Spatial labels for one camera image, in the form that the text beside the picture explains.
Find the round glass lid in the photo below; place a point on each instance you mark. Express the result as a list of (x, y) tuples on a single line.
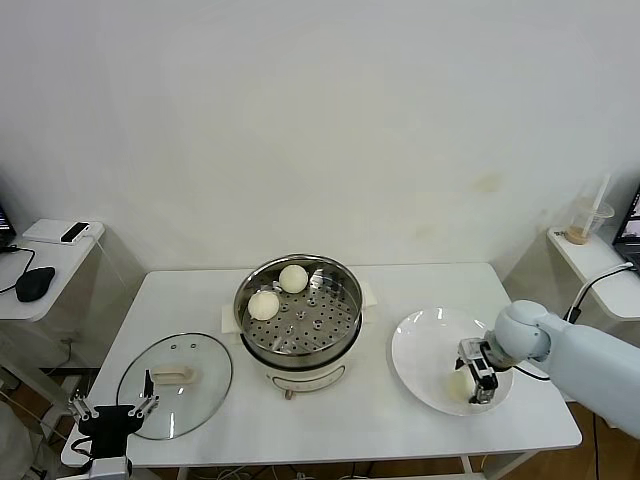
[(200, 400)]

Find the white round plate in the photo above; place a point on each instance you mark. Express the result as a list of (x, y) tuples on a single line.
[(425, 345)]

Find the white side table with mouse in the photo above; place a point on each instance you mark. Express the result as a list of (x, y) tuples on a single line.
[(75, 270)]

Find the black computer mouse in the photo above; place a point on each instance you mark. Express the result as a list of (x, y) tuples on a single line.
[(35, 284)]

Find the cream electric cooker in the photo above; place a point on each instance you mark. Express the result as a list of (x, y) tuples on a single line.
[(305, 377)]

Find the black and white smartphone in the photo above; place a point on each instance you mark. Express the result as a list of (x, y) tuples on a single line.
[(75, 232)]

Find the white side table with cup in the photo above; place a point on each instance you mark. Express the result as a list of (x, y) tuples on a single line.
[(600, 270)]

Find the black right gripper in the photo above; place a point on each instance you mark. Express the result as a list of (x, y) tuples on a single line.
[(482, 375)]

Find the black laptop with text screen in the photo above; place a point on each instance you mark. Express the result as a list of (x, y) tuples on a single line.
[(5, 225)]

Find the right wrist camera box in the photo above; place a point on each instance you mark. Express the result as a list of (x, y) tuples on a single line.
[(472, 348)]

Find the clear plastic drink cup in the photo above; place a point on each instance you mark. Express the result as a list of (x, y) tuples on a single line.
[(582, 225)]

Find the white flat box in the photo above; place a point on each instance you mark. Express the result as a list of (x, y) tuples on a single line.
[(40, 231)]

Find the white steamed baozi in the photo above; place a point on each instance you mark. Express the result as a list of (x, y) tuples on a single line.
[(293, 279), (263, 306), (457, 387)]

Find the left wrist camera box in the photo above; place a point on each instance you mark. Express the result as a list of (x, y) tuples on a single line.
[(110, 470)]

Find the white drinking straw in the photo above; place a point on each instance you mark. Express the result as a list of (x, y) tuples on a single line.
[(602, 192)]

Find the stainless steel steamer basket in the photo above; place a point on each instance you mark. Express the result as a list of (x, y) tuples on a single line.
[(320, 320)]

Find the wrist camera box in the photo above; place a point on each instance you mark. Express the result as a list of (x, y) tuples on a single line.
[(472, 348), (110, 470)]

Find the black laptop with picture screen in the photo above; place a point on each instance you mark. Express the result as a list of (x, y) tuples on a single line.
[(630, 235)]

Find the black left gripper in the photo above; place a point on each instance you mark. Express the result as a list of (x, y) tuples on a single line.
[(110, 425)]

